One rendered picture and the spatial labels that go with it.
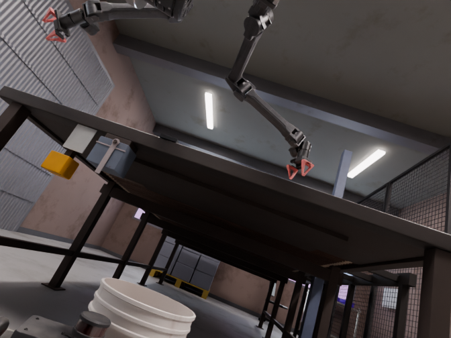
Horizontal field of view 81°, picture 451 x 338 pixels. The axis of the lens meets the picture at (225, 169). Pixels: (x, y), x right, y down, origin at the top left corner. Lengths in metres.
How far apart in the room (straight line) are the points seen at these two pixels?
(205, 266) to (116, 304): 5.06
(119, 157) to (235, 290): 5.92
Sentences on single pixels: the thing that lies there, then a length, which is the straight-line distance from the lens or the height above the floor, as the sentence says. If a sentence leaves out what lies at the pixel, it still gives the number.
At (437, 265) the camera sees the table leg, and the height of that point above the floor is 0.80.
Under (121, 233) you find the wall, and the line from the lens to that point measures 7.30.
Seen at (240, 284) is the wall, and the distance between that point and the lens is 6.82.
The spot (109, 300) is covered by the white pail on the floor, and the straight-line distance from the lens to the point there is 0.81.
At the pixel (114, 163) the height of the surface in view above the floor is 0.73.
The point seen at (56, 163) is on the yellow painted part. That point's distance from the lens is 1.26.
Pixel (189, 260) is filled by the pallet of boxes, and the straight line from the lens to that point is 5.85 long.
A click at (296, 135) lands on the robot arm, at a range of 1.42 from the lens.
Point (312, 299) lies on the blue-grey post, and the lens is 3.03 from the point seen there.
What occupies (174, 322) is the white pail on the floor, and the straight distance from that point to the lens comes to 0.80.
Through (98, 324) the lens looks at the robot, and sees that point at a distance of 0.70.
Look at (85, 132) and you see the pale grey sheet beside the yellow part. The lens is 1.30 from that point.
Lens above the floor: 0.50
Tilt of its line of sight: 21 degrees up
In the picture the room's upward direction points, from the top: 23 degrees clockwise
